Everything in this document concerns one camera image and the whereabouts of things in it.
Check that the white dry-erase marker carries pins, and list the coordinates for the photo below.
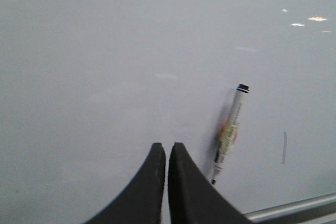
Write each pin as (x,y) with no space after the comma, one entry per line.
(225,148)

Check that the large whiteboard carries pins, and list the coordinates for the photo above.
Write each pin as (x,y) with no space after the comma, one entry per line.
(88,85)

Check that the aluminium whiteboard tray rail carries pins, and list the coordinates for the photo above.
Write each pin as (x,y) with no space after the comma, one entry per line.
(319,209)

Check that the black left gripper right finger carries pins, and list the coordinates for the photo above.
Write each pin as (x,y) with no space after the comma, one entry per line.
(191,197)

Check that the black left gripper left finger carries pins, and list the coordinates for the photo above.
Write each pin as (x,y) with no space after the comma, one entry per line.
(141,199)

